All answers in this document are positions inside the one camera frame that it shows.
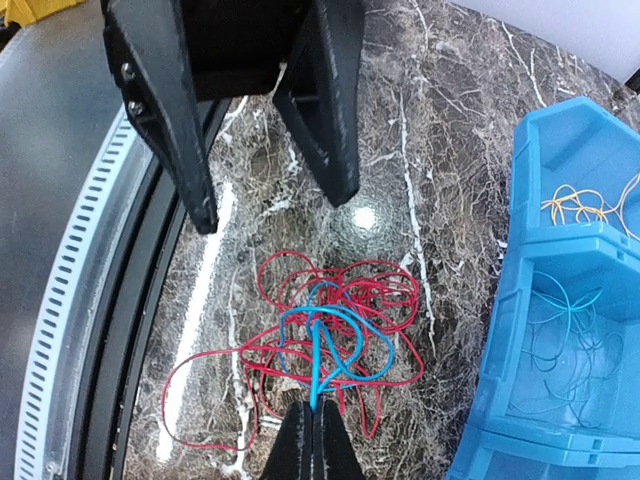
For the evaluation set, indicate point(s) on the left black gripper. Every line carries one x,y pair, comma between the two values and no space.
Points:
166,55

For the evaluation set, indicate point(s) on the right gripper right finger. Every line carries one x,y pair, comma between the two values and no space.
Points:
333,456

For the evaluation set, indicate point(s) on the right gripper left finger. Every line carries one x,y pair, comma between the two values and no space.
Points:
291,455

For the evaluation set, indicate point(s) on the right blue storage bin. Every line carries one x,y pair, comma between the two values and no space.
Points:
484,455

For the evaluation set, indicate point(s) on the blue storage bin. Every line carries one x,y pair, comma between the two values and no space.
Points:
574,145
561,362
484,455

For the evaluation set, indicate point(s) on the middle blue storage bin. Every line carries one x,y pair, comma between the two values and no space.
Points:
561,362

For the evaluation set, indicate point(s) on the left blue storage bin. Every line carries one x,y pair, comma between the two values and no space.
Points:
574,145

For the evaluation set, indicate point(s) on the black front rail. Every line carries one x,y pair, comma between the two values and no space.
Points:
124,317

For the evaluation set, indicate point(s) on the white slotted cable duct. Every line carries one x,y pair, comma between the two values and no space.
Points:
54,315

